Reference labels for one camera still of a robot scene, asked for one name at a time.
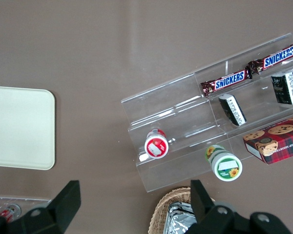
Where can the cream plastic tray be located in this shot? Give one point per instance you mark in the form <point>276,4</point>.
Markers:
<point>19,126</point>

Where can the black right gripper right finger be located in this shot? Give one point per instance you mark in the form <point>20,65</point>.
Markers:
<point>205,212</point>

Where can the clear acrylic stepped display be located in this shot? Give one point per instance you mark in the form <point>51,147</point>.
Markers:
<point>175,117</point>

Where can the green sunflower lidded cup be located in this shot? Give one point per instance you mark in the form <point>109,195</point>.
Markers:
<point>227,167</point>

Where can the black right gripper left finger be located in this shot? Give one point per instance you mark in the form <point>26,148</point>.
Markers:
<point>61,207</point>

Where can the red lidded yogurt cup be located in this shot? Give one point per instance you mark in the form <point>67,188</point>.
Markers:
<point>156,146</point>

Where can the small black white box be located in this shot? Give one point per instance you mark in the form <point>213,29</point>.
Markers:
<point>233,109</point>
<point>286,87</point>

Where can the Snickers chocolate bar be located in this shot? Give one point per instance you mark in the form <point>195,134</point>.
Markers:
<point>276,58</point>
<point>228,81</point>

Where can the light wicker oval basket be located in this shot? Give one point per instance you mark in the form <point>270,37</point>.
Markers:
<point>161,209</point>

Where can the clear acrylic bottle stand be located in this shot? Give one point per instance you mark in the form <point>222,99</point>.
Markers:
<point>34,201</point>

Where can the red plaid cookie box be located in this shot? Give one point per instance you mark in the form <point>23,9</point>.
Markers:
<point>280,141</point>

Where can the aluminium foil tray stack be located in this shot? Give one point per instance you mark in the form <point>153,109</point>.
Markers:
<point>179,219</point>

